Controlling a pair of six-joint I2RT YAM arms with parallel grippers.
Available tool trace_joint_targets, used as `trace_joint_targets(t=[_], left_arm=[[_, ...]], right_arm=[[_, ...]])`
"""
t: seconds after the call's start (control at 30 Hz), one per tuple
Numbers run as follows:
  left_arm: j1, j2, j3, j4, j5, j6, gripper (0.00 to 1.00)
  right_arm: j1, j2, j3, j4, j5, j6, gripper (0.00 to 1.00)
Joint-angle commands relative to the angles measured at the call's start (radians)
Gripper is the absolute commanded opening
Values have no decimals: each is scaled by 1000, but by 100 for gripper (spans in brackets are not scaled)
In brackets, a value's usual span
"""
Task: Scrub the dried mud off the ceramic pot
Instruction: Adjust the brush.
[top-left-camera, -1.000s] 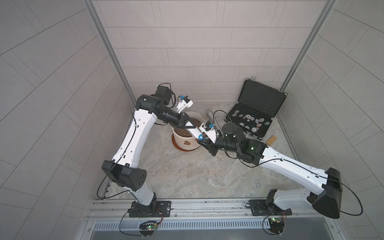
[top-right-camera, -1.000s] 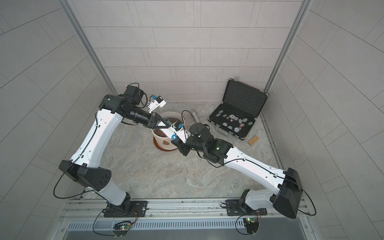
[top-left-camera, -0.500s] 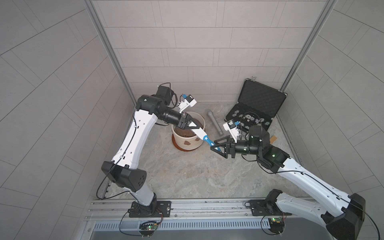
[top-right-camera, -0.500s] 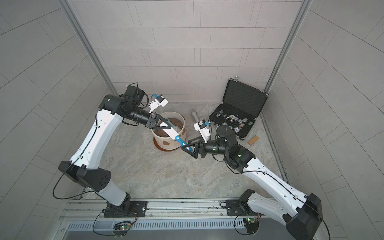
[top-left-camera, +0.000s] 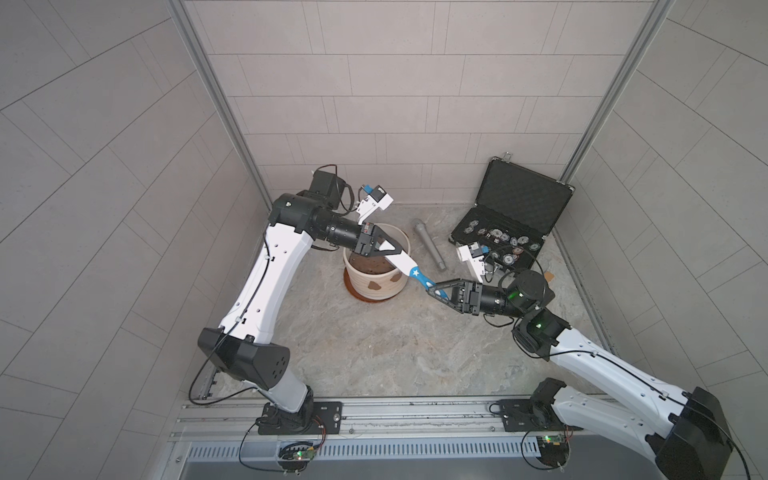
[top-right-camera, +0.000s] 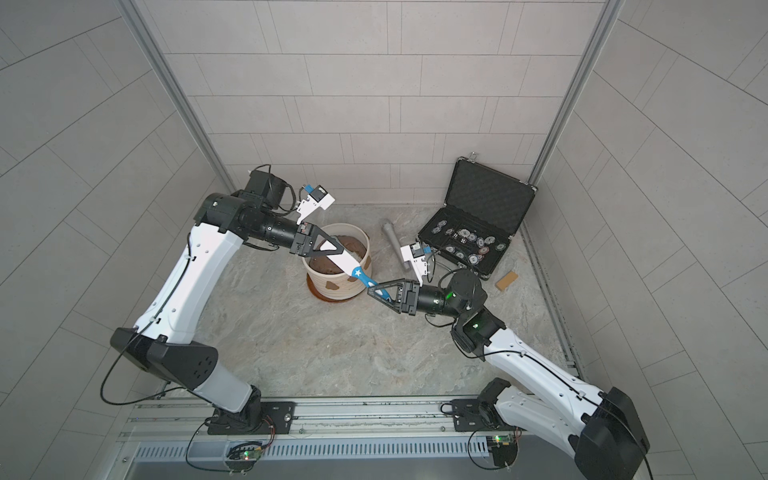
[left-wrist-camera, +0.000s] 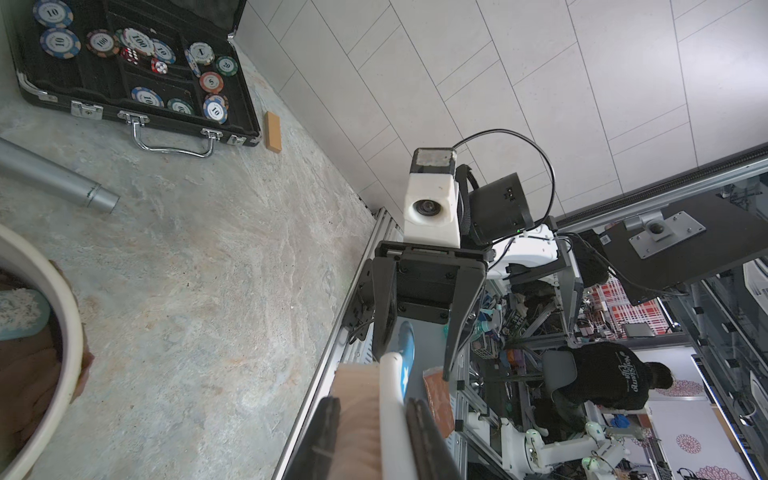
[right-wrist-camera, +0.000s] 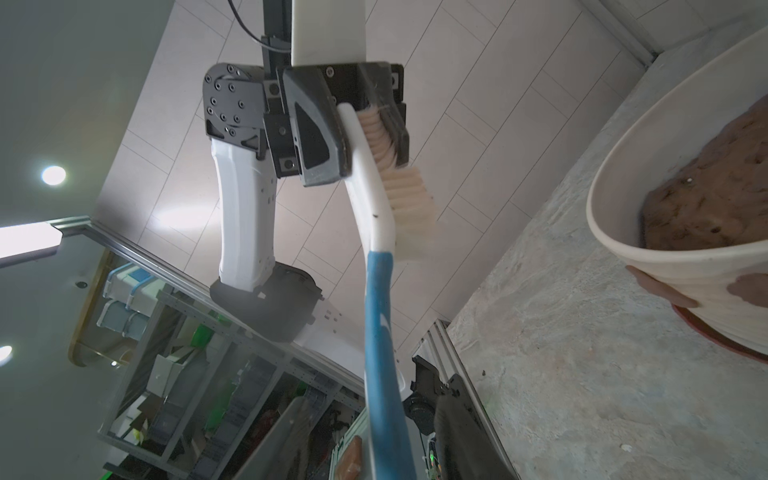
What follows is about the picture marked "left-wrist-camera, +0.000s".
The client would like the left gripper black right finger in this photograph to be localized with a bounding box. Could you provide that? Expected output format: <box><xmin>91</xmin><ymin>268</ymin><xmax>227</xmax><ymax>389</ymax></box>
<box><xmin>406</xmin><ymin>398</ymin><xmax>461</xmax><ymax>480</ymax></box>

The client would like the red 5 chip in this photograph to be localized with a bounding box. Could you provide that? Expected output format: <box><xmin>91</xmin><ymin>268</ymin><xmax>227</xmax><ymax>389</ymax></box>
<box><xmin>199</xmin><ymin>71</ymin><xmax>224</xmax><ymax>94</ymax></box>

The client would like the dark orange chip front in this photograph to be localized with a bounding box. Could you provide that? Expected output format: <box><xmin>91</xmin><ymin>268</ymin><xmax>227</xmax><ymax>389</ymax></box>
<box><xmin>87</xmin><ymin>29</ymin><xmax>121</xmax><ymax>58</ymax></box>

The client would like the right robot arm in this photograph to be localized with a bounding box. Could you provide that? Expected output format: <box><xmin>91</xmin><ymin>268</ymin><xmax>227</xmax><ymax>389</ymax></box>
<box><xmin>342</xmin><ymin>165</ymin><xmax>583</xmax><ymax>375</ymax></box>

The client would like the small wooden block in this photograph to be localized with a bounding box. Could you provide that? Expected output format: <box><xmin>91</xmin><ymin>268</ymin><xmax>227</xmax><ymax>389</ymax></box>
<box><xmin>264</xmin><ymin>111</ymin><xmax>283</xmax><ymax>153</ymax></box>

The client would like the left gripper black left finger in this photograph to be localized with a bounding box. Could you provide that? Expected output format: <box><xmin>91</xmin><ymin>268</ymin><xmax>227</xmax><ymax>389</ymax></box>
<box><xmin>284</xmin><ymin>396</ymin><xmax>341</xmax><ymax>480</ymax></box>

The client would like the white ceramic pot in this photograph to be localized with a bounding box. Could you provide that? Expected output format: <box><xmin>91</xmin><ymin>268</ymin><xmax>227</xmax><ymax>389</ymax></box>
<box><xmin>1</xmin><ymin>227</ymin><xmax>93</xmax><ymax>479</ymax></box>

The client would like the blue 10 chip left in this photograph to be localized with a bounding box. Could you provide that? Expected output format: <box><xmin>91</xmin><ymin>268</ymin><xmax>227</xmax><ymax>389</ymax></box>
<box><xmin>32</xmin><ymin>0</ymin><xmax>74</xmax><ymax>29</ymax></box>

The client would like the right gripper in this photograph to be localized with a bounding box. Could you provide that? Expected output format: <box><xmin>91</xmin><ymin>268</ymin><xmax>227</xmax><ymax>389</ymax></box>
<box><xmin>343</xmin><ymin>241</ymin><xmax>488</xmax><ymax>381</ymax></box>

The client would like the white blue scrub brush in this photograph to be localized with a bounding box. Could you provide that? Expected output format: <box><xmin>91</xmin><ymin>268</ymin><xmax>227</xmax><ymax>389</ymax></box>
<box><xmin>328</xmin><ymin>322</ymin><xmax>418</xmax><ymax>480</ymax></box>

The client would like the blue 10 chip centre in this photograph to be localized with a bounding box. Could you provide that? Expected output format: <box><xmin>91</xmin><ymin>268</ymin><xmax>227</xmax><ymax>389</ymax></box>
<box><xmin>152</xmin><ymin>38</ymin><xmax>176</xmax><ymax>64</ymax></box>

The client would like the blue 10 chip front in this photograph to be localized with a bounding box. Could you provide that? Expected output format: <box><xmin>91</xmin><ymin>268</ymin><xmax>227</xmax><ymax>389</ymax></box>
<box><xmin>39</xmin><ymin>28</ymin><xmax>82</xmax><ymax>60</ymax></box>

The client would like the red die left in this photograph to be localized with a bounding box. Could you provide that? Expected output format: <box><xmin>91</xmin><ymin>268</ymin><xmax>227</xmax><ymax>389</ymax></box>
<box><xmin>121</xmin><ymin>47</ymin><xmax>141</xmax><ymax>65</ymax></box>

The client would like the teal dish brush in pot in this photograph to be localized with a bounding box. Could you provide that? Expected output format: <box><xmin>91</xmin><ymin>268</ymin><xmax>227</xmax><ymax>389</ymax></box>
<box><xmin>1</xmin><ymin>289</ymin><xmax>51</xmax><ymax>341</ymax></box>

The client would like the grey 1 chip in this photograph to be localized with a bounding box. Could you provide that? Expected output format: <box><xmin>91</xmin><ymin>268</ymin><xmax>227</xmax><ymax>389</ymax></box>
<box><xmin>188</xmin><ymin>41</ymin><xmax>216</xmax><ymax>66</ymax></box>

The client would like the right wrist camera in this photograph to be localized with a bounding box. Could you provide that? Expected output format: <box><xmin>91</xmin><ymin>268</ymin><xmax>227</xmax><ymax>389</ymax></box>
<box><xmin>403</xmin><ymin>147</ymin><xmax>460</xmax><ymax>248</ymax></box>

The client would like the person in black shirt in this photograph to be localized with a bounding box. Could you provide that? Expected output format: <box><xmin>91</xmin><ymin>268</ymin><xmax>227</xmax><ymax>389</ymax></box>
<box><xmin>552</xmin><ymin>342</ymin><xmax>674</xmax><ymax>411</ymax></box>

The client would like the silver microphone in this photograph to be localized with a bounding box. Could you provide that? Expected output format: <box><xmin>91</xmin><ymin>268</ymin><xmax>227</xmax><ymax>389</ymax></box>
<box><xmin>1</xmin><ymin>139</ymin><xmax>120</xmax><ymax>213</ymax></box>

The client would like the blue 10 chip upright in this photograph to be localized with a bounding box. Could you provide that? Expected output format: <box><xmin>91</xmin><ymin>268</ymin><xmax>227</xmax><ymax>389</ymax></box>
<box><xmin>183</xmin><ymin>49</ymin><xmax>201</xmax><ymax>78</ymax></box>

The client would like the green 20 chip right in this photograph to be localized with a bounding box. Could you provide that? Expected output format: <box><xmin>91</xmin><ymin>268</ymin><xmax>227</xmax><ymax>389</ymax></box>
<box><xmin>214</xmin><ymin>55</ymin><xmax>239</xmax><ymax>77</ymax></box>

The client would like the black poker chip case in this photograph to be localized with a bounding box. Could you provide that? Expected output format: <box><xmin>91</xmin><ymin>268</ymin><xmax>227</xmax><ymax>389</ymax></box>
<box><xmin>1</xmin><ymin>1</ymin><xmax>262</xmax><ymax>158</ymax></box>

